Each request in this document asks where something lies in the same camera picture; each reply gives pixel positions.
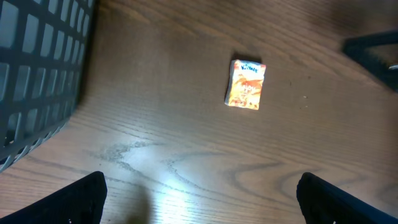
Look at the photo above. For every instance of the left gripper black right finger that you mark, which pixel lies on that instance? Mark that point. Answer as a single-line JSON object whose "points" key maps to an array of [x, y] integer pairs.
{"points": [[324, 203]]}

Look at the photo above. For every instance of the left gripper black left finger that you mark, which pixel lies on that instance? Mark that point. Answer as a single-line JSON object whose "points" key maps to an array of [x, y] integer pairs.
{"points": [[80, 202]]}

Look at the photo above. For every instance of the orange snack packet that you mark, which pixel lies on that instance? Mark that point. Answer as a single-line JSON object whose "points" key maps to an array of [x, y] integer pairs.
{"points": [[246, 79]]}

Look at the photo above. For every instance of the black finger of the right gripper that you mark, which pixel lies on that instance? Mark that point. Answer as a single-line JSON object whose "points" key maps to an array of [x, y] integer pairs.
{"points": [[357, 49]]}

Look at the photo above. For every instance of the dark grey plastic mesh basket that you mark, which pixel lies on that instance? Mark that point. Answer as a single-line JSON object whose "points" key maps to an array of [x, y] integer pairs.
{"points": [[43, 47]]}

